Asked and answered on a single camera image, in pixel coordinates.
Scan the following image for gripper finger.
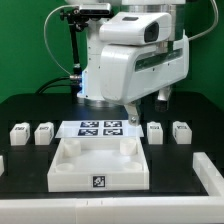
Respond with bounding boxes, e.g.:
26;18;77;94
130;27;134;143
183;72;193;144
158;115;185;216
155;86;172;112
125;102;140;125

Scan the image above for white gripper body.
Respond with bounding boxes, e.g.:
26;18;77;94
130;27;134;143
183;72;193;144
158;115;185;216
99;12;189;104

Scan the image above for white square tabletop part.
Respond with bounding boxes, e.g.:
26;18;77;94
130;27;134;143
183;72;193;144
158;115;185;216
47;137;149;192

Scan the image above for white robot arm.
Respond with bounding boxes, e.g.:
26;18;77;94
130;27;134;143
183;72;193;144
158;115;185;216
65;0;189;125

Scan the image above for white obstacle fence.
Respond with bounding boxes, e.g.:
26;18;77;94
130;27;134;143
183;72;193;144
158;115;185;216
0;153;224;224

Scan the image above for white block left edge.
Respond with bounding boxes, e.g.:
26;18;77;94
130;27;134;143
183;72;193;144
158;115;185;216
0;155;4;176

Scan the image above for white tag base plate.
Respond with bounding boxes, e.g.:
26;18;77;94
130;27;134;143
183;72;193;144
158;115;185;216
56;120;144;138

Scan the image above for black base cables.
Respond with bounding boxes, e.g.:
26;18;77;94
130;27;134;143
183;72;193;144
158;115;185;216
35;75;83;95

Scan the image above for black camera stand pole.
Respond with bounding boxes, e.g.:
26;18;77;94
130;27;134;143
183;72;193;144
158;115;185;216
60;9;88;95

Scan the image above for black camera on stand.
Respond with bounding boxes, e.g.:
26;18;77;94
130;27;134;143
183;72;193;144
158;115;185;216
79;3;111;17

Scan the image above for grey camera cable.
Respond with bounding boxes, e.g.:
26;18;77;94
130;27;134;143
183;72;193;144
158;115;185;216
43;4;80;77

